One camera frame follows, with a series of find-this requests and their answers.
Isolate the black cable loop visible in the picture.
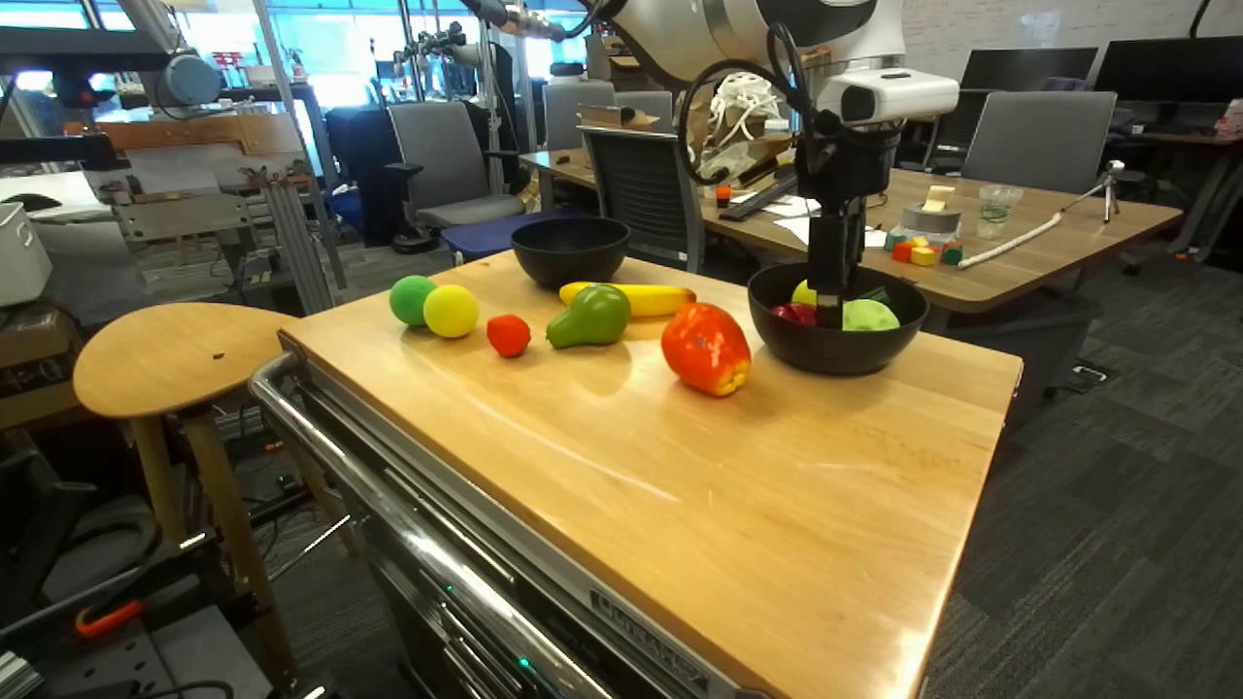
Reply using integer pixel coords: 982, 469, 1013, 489
674, 16, 813, 192

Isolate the clear plastic cup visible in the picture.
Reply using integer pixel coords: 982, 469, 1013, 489
973, 188, 1026, 227

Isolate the green ball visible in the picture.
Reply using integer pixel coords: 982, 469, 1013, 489
385, 272, 442, 329

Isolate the grey office chair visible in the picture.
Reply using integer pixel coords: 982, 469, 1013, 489
960, 90, 1122, 199
385, 98, 521, 238

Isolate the dark mesh office chair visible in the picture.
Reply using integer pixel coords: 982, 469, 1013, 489
573, 122, 709, 275

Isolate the small dark red toy fruit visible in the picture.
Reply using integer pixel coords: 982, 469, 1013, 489
769, 298, 820, 336

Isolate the light green toy apple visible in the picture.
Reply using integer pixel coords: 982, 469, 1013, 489
837, 296, 906, 340

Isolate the orange-red toy fruit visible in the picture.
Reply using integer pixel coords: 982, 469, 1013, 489
657, 298, 758, 401

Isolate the yellow-green ball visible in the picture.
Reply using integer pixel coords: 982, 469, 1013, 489
419, 282, 486, 348

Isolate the steel tool cabinet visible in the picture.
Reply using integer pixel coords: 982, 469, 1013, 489
247, 354, 749, 699

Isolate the white paper sheet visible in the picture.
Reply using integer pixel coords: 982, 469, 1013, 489
773, 192, 892, 257

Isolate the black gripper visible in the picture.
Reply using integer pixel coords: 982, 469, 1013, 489
792, 116, 901, 302

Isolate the small grey tripod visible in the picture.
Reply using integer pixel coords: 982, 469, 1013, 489
1082, 156, 1131, 227

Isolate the round wooden stool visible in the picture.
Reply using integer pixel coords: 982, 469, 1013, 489
70, 298, 308, 684

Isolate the yellow toy banana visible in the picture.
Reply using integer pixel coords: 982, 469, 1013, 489
556, 282, 700, 323

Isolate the white tube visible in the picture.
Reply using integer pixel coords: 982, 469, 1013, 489
955, 209, 1068, 272

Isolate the orange clamp handle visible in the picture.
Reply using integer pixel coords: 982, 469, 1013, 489
70, 593, 146, 648

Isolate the large black bowl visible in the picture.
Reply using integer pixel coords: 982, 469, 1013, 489
747, 262, 932, 382

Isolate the round grey lamp head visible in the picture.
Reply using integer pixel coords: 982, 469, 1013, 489
160, 51, 225, 109

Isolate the cardboard box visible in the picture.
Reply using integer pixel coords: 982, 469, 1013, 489
607, 51, 669, 94

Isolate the green toy pear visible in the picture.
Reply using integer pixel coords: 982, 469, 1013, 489
542, 284, 635, 354

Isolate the blue seat chair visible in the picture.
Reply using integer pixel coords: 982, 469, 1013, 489
440, 209, 556, 265

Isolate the black computer monitor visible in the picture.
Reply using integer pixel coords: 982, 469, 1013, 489
963, 47, 1103, 94
1090, 34, 1243, 109

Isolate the small black bowl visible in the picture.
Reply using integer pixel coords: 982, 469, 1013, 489
507, 214, 631, 296

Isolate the grey metal frame stand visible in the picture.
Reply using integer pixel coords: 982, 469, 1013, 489
110, 153, 343, 315

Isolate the long black bar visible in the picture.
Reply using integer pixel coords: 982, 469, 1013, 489
718, 169, 800, 227

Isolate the red toy strawberry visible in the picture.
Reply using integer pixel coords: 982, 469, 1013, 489
480, 310, 537, 367

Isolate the wooden conference table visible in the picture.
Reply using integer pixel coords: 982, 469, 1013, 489
521, 146, 1183, 320

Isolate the white rope bundle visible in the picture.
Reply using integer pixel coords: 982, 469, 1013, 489
701, 71, 789, 169

